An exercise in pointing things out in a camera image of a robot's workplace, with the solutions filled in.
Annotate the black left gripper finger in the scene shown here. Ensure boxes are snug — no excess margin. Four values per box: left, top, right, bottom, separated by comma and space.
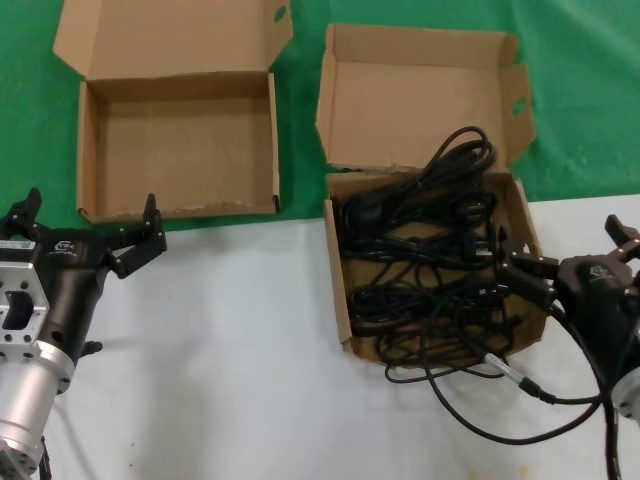
0, 187, 49, 242
106, 193, 168, 281

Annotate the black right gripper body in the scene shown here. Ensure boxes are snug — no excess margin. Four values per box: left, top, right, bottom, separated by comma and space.
551, 251, 640, 392

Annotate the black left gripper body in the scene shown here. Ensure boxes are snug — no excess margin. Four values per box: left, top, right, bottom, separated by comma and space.
30, 226, 115, 361

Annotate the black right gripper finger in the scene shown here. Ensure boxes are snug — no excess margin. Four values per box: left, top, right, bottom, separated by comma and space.
491, 224, 560, 307
604, 213, 640, 264

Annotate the black power cord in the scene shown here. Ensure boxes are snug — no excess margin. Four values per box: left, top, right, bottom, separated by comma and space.
339, 126, 501, 229
349, 192, 501, 232
342, 230, 497, 272
348, 272, 522, 386

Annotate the brown cardboard box intact lid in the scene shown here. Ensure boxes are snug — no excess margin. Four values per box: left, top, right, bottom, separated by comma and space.
52, 0, 295, 224

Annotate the brown cardboard box torn lid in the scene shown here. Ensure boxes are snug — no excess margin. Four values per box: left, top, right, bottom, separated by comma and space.
314, 22, 553, 370

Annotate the green cloth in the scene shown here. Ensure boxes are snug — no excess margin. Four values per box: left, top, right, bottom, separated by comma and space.
0, 0, 640, 236

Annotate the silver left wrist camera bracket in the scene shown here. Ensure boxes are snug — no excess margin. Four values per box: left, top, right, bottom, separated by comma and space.
0, 261, 52, 347

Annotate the black cable with silver connector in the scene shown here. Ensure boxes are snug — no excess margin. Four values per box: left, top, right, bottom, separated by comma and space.
422, 349, 609, 447

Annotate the black tangled loose power cord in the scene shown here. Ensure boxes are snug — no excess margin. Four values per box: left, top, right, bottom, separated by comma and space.
348, 272, 522, 386

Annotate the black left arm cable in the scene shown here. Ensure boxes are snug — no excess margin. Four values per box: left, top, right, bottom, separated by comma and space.
38, 434, 54, 480

